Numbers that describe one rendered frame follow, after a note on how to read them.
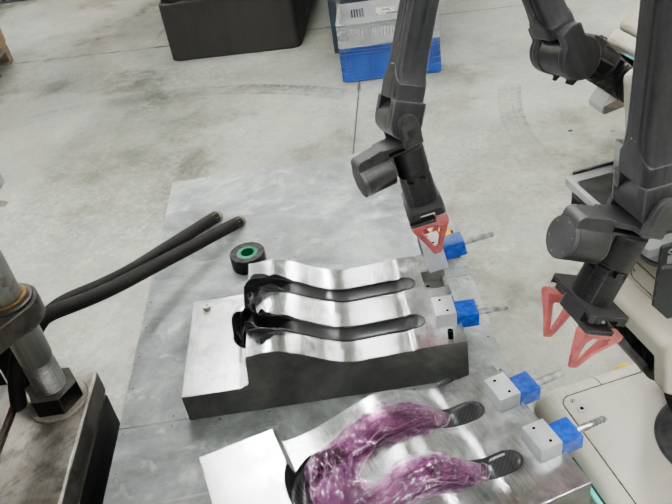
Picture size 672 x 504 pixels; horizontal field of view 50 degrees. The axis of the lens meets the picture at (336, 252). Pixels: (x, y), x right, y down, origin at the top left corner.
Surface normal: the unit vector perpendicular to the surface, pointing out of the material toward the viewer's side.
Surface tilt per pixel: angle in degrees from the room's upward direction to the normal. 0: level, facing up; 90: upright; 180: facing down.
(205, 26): 90
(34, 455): 0
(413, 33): 80
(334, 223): 0
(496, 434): 0
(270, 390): 90
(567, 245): 64
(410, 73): 70
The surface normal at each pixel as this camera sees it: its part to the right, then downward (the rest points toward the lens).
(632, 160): -0.95, 0.27
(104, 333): -0.14, -0.80
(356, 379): 0.07, 0.58
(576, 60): 0.35, 0.37
